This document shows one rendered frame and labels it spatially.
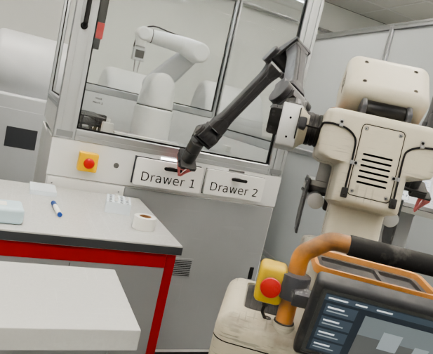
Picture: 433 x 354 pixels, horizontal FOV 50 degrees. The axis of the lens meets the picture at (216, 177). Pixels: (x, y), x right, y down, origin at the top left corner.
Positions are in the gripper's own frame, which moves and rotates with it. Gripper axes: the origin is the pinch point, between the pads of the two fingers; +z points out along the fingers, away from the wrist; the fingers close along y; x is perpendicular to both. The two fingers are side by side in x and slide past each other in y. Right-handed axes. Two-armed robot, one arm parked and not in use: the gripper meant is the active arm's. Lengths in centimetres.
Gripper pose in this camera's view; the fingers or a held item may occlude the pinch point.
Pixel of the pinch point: (180, 173)
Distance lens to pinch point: 188.5
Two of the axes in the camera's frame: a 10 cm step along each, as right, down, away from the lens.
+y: -1.2, -7.7, 6.3
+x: -9.0, -1.8, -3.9
